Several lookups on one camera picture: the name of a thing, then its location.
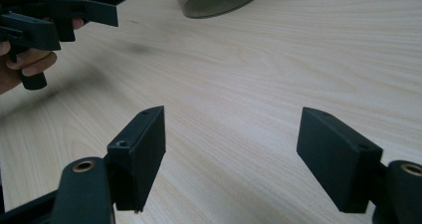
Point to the grey translucent plastic cup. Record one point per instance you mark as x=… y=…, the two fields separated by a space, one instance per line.
x=219 y=0

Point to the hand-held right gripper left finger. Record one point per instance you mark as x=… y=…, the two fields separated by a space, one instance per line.
x=141 y=157

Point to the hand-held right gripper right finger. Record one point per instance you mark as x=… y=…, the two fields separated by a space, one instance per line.
x=338 y=164

